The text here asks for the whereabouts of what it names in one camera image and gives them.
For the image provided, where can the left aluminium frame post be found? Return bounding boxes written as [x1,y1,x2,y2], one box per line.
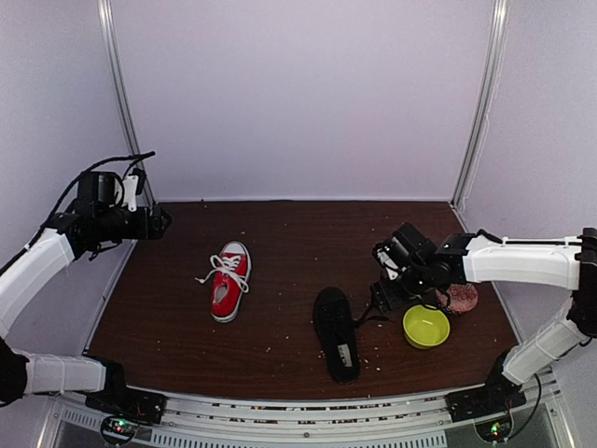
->
[96,0,157,207]

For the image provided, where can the aluminium frame post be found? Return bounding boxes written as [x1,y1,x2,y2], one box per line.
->
[451,0,510,213]
[96,0,157,207]

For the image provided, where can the front aluminium rail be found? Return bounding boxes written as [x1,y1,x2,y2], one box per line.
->
[46,389,565,448]

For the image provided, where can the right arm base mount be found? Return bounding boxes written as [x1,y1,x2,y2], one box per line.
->
[446,352,527,444]

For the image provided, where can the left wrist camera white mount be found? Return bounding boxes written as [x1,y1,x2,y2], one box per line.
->
[122,170,143,212]

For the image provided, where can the red patterned bowl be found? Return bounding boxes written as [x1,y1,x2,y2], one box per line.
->
[436,284,479,315]

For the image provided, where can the right aluminium frame post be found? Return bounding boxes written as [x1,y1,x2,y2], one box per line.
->
[451,0,510,213]

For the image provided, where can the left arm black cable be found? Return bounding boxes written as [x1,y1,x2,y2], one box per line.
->
[22,149,157,248]

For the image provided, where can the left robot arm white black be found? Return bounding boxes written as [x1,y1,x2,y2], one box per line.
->
[1,169,173,414]

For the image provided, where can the upturned shoe orange sole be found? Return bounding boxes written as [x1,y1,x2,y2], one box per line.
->
[312,287,389,385]

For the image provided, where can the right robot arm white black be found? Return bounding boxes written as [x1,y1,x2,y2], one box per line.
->
[371,222,596,413]

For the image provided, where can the red canvas sneaker white laces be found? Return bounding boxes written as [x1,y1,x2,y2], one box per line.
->
[194,241,252,324]

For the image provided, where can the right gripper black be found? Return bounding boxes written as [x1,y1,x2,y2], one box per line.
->
[370,266,433,315]

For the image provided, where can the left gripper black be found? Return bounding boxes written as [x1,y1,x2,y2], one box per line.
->
[96,204,172,241]

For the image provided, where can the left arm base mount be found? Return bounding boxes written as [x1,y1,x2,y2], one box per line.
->
[84,357,167,447]

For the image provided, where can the lime green bowl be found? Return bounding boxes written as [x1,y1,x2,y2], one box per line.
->
[402,305,451,350]

